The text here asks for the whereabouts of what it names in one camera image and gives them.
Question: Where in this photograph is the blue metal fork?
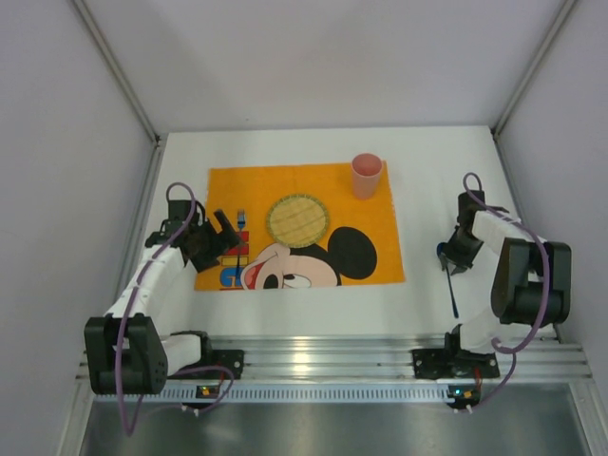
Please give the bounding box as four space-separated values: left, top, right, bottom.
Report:
235 209 246 282

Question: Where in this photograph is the blue metal spoon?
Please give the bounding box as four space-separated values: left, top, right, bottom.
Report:
436 242 460 319

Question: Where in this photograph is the yellow woven round plate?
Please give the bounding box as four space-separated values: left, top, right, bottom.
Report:
266 194 330 248

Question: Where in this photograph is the orange cartoon print cloth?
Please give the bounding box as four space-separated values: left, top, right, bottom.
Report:
195 162 405 292

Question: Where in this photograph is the pink plastic cup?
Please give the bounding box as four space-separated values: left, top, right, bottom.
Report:
351 153 384 200

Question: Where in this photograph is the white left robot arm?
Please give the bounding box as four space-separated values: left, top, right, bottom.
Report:
84 199 244 395

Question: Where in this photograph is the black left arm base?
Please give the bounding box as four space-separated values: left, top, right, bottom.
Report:
169 349 245 380

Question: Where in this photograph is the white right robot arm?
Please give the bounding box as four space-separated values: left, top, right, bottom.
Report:
436 190 572 355

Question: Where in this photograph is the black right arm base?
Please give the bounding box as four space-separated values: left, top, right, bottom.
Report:
411 333 500 380

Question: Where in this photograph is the aluminium mounting rail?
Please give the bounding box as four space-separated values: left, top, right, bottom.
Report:
75 334 595 405

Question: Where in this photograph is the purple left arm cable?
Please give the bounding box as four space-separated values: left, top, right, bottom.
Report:
116 181 236 437

